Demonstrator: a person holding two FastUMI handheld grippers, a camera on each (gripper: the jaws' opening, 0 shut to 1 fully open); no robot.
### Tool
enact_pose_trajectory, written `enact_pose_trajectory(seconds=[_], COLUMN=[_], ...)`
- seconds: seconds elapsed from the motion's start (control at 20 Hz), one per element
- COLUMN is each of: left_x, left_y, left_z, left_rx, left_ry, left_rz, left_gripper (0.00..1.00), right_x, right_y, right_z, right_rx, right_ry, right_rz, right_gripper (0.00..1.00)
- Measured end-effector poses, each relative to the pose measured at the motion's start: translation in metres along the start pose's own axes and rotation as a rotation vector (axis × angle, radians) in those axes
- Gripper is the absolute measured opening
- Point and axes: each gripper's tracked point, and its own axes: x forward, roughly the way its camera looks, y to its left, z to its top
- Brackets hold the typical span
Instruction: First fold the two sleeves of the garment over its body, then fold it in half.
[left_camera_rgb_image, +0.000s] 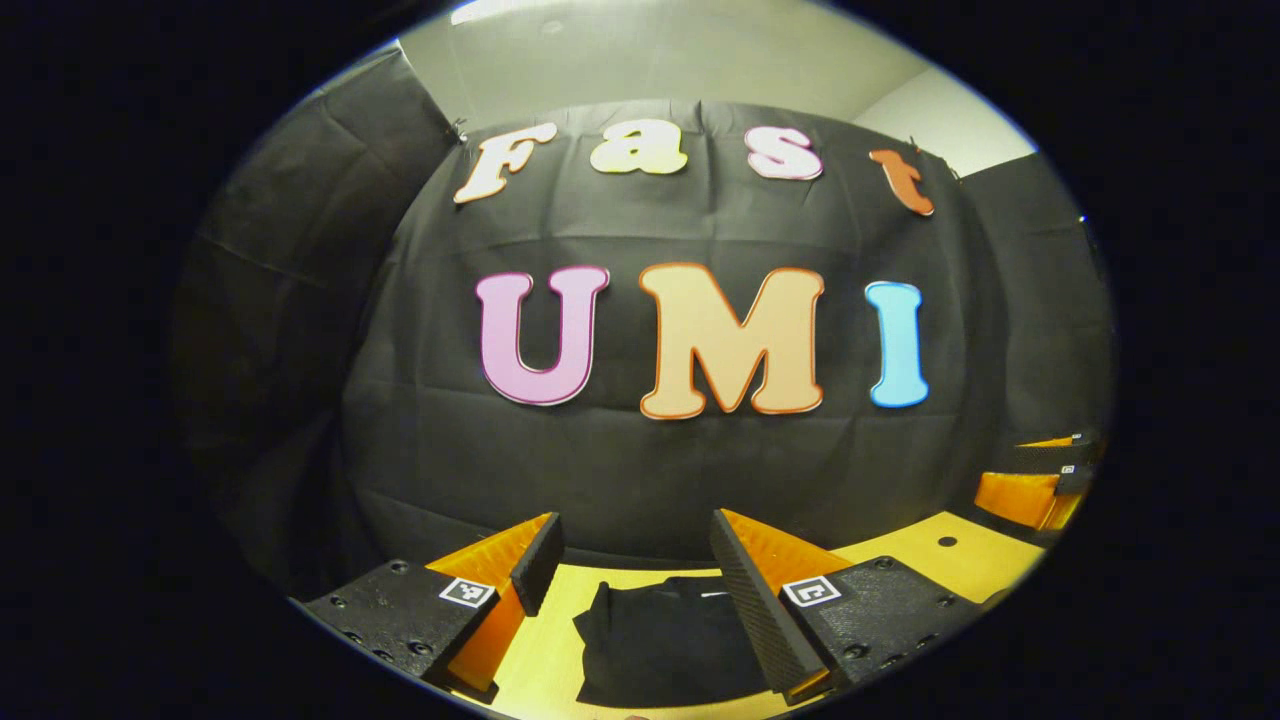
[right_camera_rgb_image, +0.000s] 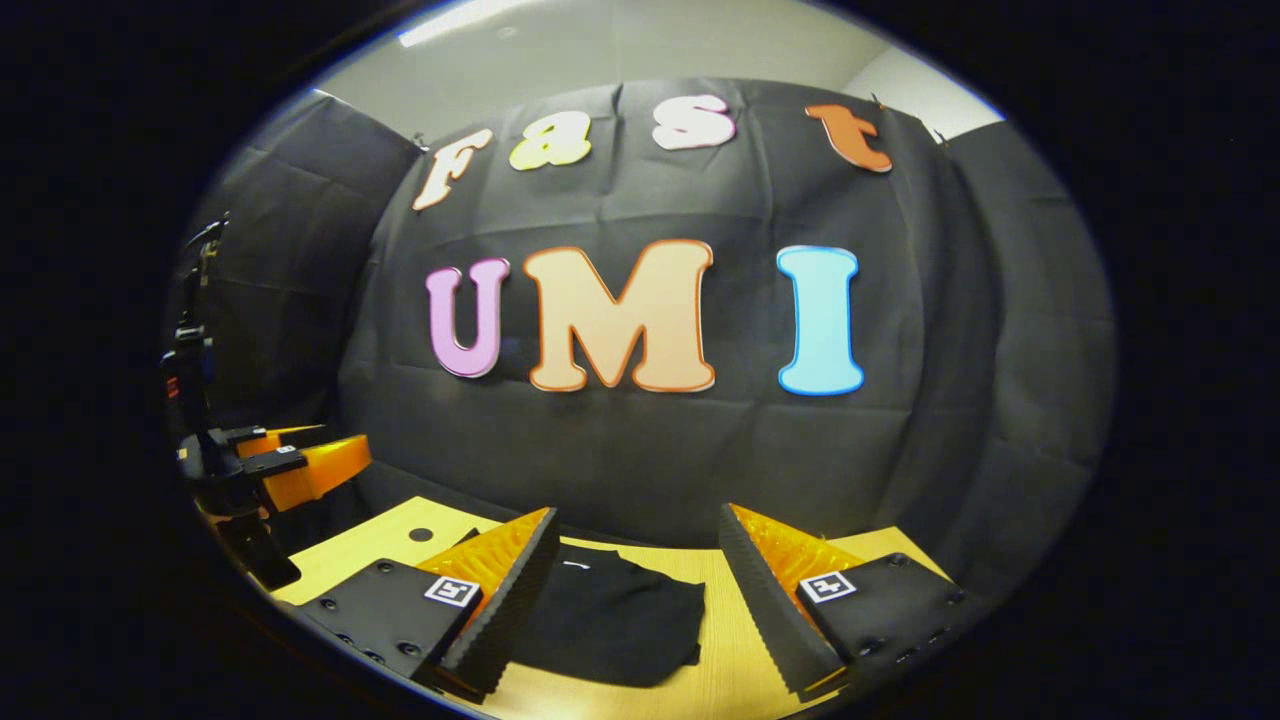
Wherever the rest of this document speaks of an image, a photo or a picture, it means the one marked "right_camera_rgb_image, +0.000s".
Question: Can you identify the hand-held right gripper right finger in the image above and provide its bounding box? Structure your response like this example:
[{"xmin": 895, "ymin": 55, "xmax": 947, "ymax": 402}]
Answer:
[{"xmin": 718, "ymin": 503, "xmax": 991, "ymax": 698}]

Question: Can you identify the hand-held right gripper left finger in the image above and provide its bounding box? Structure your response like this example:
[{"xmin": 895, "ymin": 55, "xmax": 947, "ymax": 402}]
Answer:
[{"xmin": 300, "ymin": 507, "xmax": 561, "ymax": 701}]

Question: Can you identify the black button-up shirt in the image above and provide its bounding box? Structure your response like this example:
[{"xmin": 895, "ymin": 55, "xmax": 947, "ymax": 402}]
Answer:
[{"xmin": 455, "ymin": 528, "xmax": 706, "ymax": 689}]

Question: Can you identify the black backdrop cloth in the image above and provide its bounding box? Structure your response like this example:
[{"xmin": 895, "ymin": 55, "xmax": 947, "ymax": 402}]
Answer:
[{"xmin": 165, "ymin": 78, "xmax": 1116, "ymax": 601}]

